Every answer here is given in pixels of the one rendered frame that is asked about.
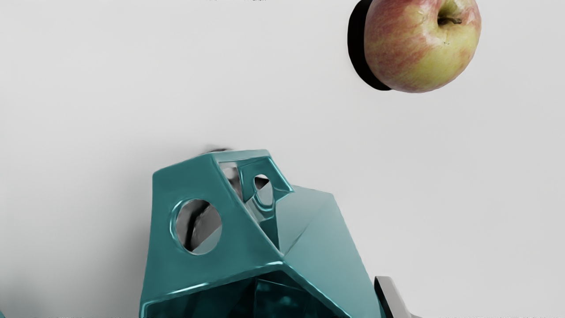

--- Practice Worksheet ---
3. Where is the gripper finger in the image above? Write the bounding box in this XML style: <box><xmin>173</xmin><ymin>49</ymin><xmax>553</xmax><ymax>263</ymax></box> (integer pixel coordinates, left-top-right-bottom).
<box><xmin>374</xmin><ymin>276</ymin><xmax>421</xmax><ymax>318</ymax></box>

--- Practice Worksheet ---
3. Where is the teal faceted mug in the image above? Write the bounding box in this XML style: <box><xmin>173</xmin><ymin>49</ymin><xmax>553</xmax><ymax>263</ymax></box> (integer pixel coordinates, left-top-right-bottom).
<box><xmin>139</xmin><ymin>149</ymin><xmax>387</xmax><ymax>318</ymax></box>

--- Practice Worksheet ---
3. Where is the red yellow apple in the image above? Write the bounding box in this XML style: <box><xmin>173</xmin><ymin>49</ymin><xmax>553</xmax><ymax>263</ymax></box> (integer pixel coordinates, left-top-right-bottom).
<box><xmin>364</xmin><ymin>0</ymin><xmax>482</xmax><ymax>94</ymax></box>

